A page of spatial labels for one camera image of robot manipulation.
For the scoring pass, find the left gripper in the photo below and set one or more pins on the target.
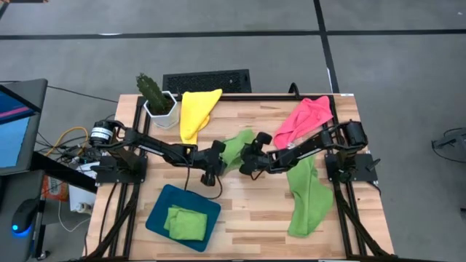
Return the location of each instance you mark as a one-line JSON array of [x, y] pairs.
[[211, 162]]

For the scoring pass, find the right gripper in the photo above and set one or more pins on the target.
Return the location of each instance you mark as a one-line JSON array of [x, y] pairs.
[[258, 160]]

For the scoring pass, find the green microfiber towel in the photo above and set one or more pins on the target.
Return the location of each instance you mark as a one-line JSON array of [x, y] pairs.
[[187, 225], [309, 203], [238, 140]]

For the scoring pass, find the yellow microfiber towel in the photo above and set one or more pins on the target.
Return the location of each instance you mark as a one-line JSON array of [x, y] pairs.
[[196, 109]]

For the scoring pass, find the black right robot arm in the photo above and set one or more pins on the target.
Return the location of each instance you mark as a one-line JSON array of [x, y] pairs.
[[309, 149]]

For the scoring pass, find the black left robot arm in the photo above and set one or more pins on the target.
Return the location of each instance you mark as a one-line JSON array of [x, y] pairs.
[[153, 148]]

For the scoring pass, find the pink microfiber towel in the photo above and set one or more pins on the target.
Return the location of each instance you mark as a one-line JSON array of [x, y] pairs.
[[304, 116]]

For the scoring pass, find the white hexagonal plant pot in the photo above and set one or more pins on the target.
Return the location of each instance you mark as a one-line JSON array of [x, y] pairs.
[[165, 120]]

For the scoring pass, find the blue plastic tray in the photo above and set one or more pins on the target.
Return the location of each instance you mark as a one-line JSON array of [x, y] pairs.
[[156, 218]]

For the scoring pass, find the green cactus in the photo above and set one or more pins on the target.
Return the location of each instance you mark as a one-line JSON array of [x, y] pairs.
[[151, 91]]

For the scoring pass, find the white power strip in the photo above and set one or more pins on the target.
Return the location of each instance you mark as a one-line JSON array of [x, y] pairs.
[[84, 207]]

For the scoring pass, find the white paper box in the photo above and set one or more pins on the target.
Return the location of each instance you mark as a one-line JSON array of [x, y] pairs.
[[78, 196]]

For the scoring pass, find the black desk support bar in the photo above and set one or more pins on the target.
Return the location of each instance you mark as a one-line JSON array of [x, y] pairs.
[[62, 174]]

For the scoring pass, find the orange packet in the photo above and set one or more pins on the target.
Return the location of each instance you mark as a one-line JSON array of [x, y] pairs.
[[54, 189]]

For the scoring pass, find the black computer mouse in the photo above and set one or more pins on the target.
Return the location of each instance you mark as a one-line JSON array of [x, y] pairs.
[[23, 218]]

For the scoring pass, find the black computer monitor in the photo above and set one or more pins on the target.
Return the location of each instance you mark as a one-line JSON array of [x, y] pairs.
[[14, 138]]

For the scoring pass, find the grey desk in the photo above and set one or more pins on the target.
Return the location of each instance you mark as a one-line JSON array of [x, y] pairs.
[[14, 189]]

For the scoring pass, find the black floor stand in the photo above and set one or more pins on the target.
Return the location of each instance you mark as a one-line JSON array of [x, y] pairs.
[[457, 140]]

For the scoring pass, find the black aluminium table frame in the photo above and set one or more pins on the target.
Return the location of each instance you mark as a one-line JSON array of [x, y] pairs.
[[255, 97]]

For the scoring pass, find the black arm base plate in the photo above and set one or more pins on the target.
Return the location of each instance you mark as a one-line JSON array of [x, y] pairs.
[[366, 172], [120, 176]]

